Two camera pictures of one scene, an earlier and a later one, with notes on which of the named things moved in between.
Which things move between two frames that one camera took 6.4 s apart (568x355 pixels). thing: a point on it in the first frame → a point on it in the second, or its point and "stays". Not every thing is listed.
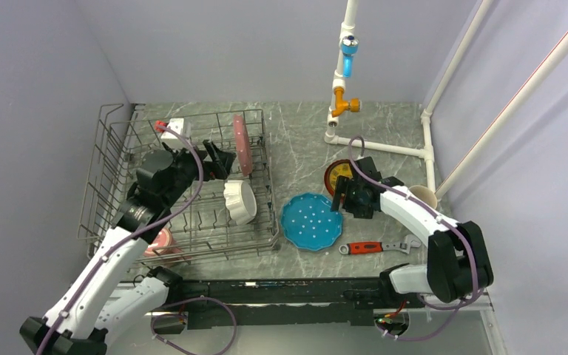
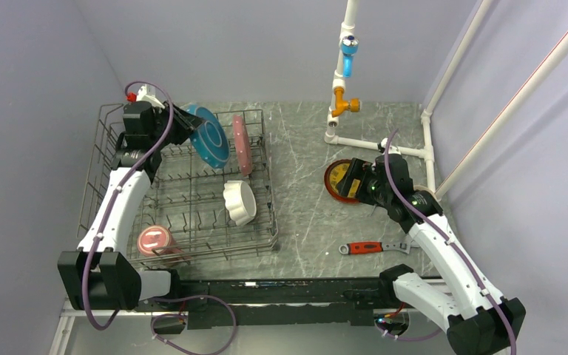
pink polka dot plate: (242, 145) stays
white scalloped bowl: (241, 200) stays
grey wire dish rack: (235, 214) stays
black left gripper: (219, 168) → (186, 123)
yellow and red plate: (341, 167) stays
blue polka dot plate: (308, 221) → (210, 141)
